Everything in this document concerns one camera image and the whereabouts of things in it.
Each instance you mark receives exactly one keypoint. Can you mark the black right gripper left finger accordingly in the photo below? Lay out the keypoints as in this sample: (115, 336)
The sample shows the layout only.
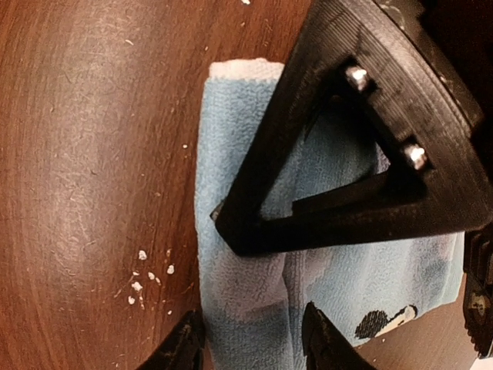
(182, 348)

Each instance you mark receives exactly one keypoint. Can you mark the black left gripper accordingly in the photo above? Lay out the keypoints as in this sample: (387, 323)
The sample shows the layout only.
(462, 32)

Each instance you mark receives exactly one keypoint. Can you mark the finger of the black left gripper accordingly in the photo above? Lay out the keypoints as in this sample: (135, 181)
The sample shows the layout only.
(351, 61)

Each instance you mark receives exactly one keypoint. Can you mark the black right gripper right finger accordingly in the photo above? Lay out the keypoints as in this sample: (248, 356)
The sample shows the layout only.
(325, 347)

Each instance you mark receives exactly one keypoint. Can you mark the blue patterned cloth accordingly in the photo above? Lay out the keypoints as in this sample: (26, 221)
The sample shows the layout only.
(253, 307)

